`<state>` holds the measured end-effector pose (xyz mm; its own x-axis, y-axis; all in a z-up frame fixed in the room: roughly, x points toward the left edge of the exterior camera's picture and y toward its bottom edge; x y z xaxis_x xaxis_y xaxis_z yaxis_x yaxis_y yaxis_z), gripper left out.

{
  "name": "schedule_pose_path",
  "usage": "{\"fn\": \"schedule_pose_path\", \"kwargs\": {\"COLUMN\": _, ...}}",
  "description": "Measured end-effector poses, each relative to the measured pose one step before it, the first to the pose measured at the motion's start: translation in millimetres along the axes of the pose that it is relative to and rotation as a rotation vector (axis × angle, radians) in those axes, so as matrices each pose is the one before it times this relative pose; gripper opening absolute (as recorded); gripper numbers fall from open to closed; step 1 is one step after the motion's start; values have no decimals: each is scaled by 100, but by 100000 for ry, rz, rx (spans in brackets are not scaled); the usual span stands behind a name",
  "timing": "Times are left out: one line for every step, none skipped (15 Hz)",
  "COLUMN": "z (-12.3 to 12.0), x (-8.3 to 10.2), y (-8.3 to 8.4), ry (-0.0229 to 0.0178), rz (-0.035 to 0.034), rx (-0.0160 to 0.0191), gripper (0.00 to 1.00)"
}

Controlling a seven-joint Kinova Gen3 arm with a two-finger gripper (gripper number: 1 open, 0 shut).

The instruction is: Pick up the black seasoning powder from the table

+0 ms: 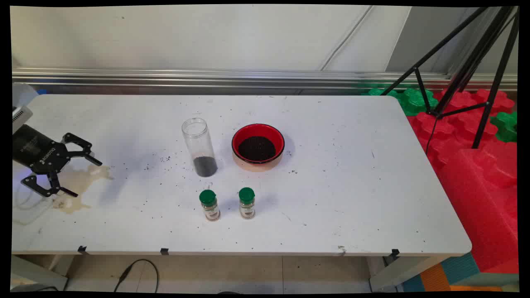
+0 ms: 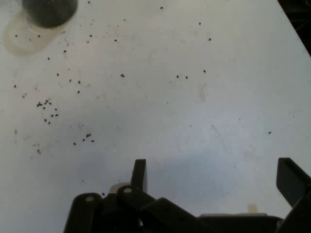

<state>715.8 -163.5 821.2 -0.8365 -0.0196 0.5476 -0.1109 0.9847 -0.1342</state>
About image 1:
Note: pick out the large green foam block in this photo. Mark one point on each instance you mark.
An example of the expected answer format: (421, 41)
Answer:
(414, 101)

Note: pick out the small green foam block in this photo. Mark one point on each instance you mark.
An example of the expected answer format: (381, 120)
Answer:
(379, 92)

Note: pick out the aluminium rail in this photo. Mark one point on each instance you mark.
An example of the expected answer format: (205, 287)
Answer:
(207, 78)

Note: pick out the black tripod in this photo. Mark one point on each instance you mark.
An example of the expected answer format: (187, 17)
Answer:
(472, 62)

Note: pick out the spice bottle with green lid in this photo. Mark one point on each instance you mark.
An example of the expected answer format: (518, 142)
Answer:
(209, 205)
(246, 203)

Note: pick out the clear plastic jar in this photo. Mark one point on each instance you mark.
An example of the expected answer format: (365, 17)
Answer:
(199, 140)

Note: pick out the red bowl with black rim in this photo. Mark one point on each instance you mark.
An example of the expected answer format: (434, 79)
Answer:
(242, 138)

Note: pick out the pale grey robot base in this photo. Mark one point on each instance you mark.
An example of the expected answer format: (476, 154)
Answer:
(24, 94)

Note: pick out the black seeds heap in bowl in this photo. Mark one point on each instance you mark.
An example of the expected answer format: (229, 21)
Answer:
(256, 149)

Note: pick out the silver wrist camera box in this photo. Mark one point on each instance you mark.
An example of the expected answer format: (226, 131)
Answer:
(21, 118)

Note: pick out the blue and orange foam mat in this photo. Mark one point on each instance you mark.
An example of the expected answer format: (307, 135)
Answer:
(459, 269)

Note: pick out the white table leg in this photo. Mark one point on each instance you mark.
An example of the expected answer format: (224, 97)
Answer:
(405, 271)
(37, 271)

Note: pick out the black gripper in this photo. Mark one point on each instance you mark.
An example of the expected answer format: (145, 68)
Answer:
(39, 151)

